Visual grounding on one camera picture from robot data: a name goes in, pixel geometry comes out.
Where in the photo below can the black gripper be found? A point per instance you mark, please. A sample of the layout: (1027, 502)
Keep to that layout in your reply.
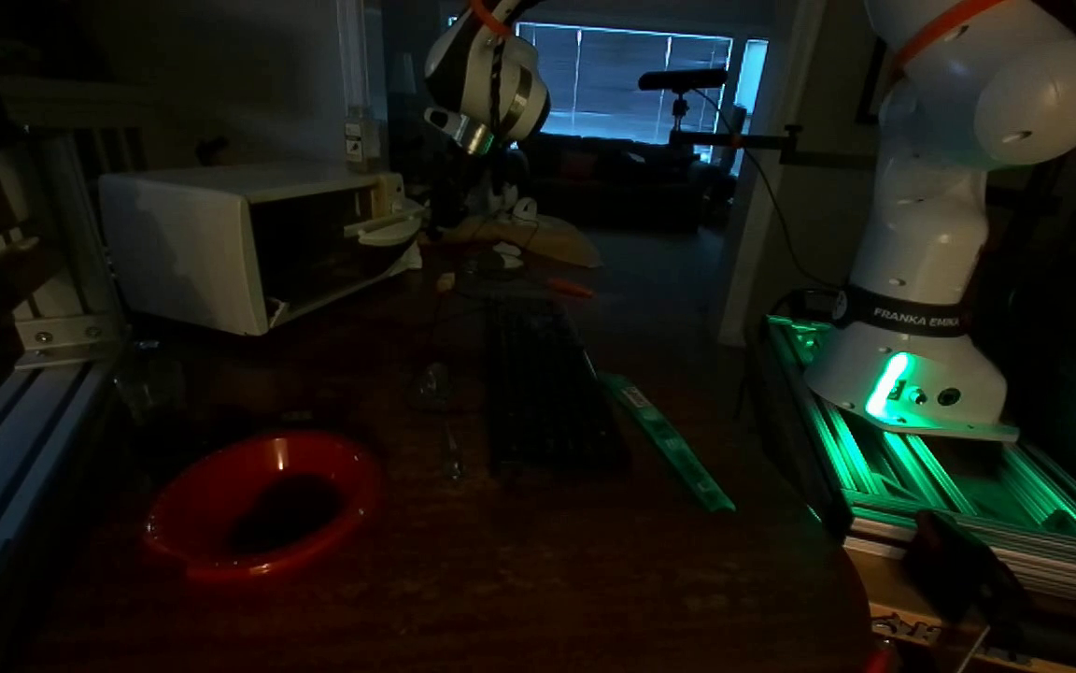
(466, 190)

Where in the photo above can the white oval object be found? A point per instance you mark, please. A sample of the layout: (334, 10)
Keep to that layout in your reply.
(385, 231)

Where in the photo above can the aluminium robot base platform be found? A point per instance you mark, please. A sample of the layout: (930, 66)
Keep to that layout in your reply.
(935, 487)

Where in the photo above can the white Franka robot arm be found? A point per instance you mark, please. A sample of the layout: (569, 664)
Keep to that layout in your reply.
(935, 227)

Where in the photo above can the small white card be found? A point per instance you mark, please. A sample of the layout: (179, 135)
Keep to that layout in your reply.
(506, 254)

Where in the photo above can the white round object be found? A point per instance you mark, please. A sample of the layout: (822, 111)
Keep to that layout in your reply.
(516, 210)

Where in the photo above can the beige paper bag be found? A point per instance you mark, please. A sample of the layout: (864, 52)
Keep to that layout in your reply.
(569, 246)

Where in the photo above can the red marker pen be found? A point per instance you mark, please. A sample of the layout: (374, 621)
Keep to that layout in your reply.
(574, 289)

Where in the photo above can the clear glass jar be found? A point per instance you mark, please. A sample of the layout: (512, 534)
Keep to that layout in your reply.
(361, 142)

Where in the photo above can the black computer keyboard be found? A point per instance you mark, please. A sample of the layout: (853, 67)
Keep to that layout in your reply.
(552, 388)

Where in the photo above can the large multi-pane window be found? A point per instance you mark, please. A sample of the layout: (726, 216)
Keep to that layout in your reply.
(614, 94)

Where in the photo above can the black tripod stand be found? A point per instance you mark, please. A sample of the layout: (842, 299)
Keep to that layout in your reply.
(689, 79)

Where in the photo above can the white microwave oven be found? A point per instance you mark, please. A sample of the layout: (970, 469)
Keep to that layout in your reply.
(177, 246)

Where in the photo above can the green flat ruler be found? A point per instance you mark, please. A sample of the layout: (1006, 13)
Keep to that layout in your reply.
(670, 444)

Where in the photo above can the red plastic bowl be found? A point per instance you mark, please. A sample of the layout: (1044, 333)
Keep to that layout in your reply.
(202, 487)

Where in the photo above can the black clamp block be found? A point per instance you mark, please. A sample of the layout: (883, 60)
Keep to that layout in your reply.
(953, 566)

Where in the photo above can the dark framed wall picture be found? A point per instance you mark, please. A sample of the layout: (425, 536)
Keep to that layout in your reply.
(877, 86)

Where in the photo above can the aluminium extrusion frame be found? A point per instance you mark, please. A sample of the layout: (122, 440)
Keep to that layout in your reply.
(17, 434)

